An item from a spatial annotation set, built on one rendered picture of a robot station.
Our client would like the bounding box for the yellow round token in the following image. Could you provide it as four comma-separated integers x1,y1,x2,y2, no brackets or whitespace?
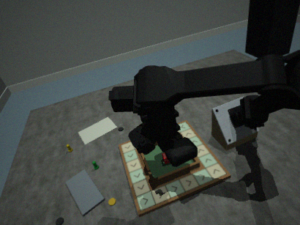
109,198,116,206

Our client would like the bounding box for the red die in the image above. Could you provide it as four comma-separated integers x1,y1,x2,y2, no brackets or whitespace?
162,153,170,164

